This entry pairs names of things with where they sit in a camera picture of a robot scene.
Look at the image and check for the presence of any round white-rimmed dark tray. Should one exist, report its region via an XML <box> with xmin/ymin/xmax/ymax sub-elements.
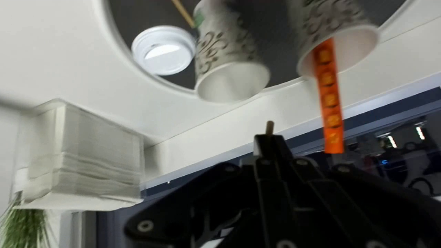
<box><xmin>94</xmin><ymin>0</ymin><xmax>411</xmax><ymax>95</ymax></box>

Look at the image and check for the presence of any orange sachet strip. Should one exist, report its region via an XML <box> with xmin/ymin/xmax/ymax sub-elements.
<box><xmin>312</xmin><ymin>39</ymin><xmax>346</xmax><ymax>156</ymax></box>

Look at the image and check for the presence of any green plant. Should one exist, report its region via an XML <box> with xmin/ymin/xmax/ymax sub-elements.
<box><xmin>0</xmin><ymin>192</ymin><xmax>53</xmax><ymax>248</ymax></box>

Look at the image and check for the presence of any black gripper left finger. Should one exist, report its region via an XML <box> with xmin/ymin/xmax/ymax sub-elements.
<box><xmin>123</xmin><ymin>134</ymin><xmax>276</xmax><ymax>248</ymax></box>

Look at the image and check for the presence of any patterned paper cup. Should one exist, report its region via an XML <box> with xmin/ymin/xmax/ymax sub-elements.
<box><xmin>287</xmin><ymin>0</ymin><xmax>381</xmax><ymax>80</ymax></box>
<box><xmin>192</xmin><ymin>0</ymin><xmax>272</xmax><ymax>104</ymax></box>

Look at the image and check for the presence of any white napkin stack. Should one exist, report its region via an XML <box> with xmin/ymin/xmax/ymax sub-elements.
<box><xmin>13</xmin><ymin>99</ymin><xmax>146</xmax><ymax>212</ymax></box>

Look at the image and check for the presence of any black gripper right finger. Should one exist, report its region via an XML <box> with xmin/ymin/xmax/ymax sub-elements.
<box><xmin>270</xmin><ymin>134</ymin><xmax>441</xmax><ymax>248</ymax></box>

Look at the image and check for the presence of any white plastic cup lid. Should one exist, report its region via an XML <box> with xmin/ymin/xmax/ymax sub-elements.
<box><xmin>131</xmin><ymin>25</ymin><xmax>199</xmax><ymax>77</ymax></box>

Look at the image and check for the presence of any dark blue window frame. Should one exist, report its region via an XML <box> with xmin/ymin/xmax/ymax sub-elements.
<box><xmin>142</xmin><ymin>87</ymin><xmax>441</xmax><ymax>195</ymax></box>

